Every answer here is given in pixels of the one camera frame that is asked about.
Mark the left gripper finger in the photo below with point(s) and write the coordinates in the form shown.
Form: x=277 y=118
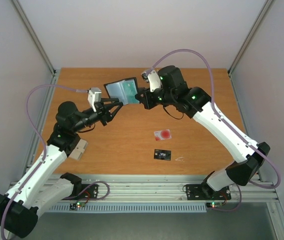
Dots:
x=112 y=110
x=109 y=100

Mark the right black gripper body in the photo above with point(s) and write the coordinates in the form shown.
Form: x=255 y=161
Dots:
x=146 y=97

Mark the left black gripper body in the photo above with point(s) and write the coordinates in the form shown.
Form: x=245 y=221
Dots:
x=102 y=113

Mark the black leather card holder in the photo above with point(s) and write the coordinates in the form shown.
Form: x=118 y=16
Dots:
x=115 y=89

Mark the red white credit card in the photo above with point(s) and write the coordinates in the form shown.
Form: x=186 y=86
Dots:
x=162 y=135

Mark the black VIP credit card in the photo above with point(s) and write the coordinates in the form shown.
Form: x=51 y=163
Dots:
x=160 y=154

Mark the green credit card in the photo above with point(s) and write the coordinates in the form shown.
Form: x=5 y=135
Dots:
x=130 y=90

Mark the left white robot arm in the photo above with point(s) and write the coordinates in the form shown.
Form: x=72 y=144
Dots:
x=23 y=204

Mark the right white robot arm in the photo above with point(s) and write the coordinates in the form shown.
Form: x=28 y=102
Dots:
x=167 y=87

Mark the grey card holder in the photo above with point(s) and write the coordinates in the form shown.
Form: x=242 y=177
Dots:
x=79 y=150

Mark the left circuit board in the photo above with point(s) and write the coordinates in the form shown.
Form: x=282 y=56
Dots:
x=77 y=205

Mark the circuit board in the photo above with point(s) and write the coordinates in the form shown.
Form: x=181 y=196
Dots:
x=214 y=204
x=77 y=205

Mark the right circuit board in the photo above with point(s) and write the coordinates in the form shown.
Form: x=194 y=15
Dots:
x=214 y=204

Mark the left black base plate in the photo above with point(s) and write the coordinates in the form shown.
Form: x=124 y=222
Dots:
x=89 y=192

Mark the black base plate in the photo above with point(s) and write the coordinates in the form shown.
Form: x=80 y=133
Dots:
x=193 y=192
x=89 y=192

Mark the aluminium frame rails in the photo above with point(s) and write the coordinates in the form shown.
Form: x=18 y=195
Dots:
x=147 y=188

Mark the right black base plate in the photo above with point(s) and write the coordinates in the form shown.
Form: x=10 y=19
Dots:
x=193 y=192

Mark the grey slotted cable duct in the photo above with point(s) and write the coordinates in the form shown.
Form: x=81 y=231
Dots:
x=118 y=208

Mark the left aluminium corner post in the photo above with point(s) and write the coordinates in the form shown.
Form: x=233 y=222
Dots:
x=27 y=24

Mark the aluminium corner post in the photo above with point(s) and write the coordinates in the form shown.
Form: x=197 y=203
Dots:
x=251 y=34
x=27 y=24

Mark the right aluminium corner post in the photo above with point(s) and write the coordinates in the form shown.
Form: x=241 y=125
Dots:
x=251 y=34

